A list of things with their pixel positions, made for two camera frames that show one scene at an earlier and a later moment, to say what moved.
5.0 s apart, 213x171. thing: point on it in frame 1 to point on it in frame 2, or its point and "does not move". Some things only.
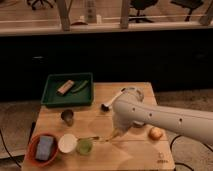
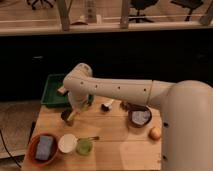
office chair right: x=190 y=5 does not move
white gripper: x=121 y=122 to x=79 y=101
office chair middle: x=141 y=5 does not move
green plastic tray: x=82 y=98 does not move
